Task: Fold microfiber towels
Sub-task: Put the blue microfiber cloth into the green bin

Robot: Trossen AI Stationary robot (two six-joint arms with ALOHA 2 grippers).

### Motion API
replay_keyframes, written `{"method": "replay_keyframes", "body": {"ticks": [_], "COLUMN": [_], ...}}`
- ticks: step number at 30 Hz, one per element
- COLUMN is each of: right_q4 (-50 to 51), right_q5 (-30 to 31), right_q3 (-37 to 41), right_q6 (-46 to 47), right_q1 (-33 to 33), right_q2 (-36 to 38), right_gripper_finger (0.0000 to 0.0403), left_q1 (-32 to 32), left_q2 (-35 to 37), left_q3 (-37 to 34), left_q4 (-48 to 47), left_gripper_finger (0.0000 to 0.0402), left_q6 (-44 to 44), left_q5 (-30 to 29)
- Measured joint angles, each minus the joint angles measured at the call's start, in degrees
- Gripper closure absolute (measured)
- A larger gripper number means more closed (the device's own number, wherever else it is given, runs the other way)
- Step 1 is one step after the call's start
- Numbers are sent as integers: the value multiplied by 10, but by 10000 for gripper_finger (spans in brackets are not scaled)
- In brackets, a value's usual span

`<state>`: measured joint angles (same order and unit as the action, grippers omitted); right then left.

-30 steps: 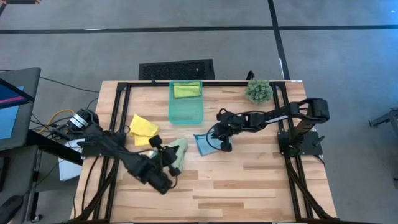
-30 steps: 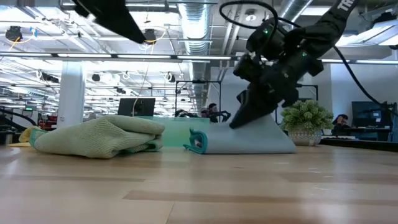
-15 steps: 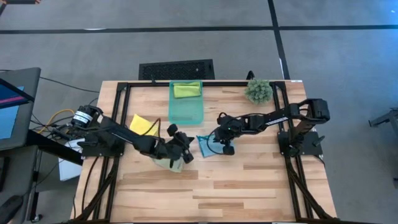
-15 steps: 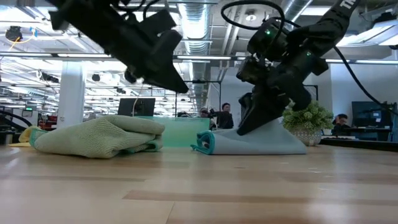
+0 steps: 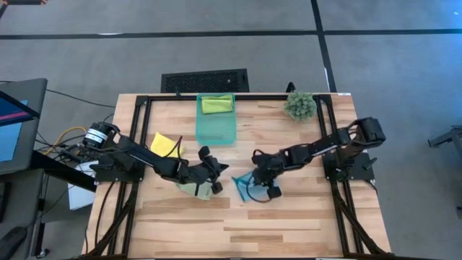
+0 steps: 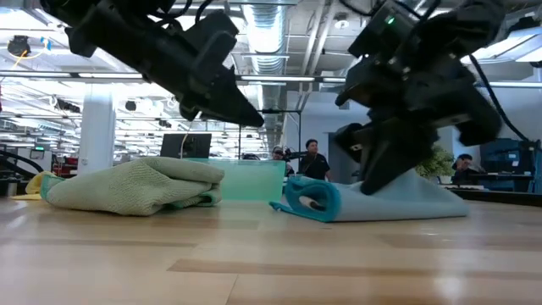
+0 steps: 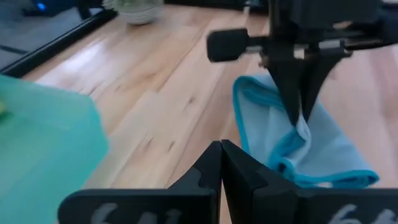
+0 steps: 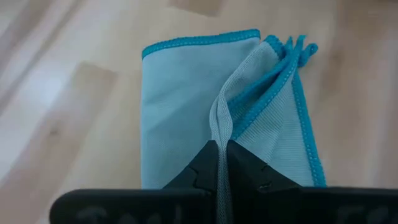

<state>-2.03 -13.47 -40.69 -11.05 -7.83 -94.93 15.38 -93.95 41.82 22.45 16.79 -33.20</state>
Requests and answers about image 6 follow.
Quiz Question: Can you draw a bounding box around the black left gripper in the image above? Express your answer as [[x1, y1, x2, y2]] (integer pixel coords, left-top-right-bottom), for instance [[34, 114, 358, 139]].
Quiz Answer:
[[67, 0, 264, 127]]

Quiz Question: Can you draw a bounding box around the yellow microfiber towel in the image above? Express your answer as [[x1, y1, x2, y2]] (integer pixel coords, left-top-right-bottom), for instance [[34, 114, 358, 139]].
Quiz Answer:
[[10, 170, 56, 201]]

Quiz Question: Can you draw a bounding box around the person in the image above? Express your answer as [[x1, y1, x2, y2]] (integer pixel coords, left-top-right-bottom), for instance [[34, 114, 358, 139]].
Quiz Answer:
[[298, 138, 332, 182], [451, 152, 486, 186], [272, 146, 296, 177]]

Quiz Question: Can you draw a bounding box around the teal plastic bin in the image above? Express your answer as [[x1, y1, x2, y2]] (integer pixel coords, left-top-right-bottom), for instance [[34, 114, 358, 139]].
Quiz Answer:
[[184, 158, 287, 202]]

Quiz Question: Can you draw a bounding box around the long ceiling light rail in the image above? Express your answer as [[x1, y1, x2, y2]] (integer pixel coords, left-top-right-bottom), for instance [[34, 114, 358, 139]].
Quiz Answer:
[[0, 70, 348, 86]]

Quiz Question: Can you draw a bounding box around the silver ribbed ventilation duct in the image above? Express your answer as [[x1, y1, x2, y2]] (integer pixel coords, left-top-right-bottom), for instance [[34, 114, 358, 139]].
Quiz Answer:
[[243, 3, 290, 149]]

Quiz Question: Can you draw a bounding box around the dark blue equipment cabinet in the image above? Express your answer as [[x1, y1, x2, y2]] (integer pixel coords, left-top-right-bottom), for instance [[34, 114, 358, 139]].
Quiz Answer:
[[478, 137, 542, 194]]

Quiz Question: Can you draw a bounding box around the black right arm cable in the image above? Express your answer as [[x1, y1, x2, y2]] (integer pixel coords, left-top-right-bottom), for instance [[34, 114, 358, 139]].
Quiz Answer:
[[467, 54, 533, 144]]

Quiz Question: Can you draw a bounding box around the black metal frame stand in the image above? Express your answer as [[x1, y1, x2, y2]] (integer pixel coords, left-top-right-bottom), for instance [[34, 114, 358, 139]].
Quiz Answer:
[[238, 108, 302, 160]]

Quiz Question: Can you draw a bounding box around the green plant in grey pot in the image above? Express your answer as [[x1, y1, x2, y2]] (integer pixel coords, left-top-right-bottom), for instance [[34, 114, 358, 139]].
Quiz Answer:
[[414, 145, 456, 183]]

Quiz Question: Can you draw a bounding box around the black computer monitor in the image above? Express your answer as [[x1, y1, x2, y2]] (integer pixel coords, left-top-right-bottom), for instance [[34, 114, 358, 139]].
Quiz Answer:
[[159, 133, 213, 160]]

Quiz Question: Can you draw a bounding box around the black ceiling cable reel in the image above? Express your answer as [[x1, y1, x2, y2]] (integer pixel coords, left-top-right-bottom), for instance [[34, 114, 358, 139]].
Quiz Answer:
[[8, 36, 31, 58]]

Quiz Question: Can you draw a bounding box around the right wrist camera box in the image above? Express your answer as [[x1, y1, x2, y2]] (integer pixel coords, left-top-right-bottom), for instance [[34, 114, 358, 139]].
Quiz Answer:
[[347, 0, 418, 58]]

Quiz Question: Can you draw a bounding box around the white building pillar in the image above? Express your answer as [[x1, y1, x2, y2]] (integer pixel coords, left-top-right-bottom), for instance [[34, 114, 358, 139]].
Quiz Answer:
[[78, 84, 116, 175]]

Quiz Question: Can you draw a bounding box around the light blue teal-edged towel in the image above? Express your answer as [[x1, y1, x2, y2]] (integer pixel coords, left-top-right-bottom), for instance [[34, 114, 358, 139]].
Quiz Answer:
[[269, 167, 470, 224]]

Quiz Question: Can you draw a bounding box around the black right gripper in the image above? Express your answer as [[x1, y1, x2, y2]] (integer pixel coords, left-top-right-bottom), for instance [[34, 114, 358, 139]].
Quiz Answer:
[[336, 54, 503, 195]]

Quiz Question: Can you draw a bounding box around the pale green microfiber towel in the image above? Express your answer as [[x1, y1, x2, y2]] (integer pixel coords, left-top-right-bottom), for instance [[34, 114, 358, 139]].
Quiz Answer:
[[40, 156, 225, 217]]

